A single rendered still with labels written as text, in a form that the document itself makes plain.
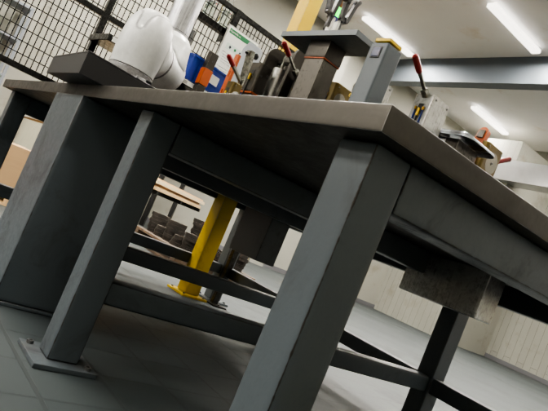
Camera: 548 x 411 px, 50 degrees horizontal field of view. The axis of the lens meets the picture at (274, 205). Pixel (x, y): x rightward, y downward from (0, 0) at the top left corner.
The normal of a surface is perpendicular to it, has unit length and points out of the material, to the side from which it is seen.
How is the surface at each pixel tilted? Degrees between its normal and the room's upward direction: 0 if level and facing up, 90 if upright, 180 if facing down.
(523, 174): 90
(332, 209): 90
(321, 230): 90
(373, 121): 90
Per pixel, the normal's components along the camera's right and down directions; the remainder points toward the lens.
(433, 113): 0.61, 0.21
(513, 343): -0.73, -0.34
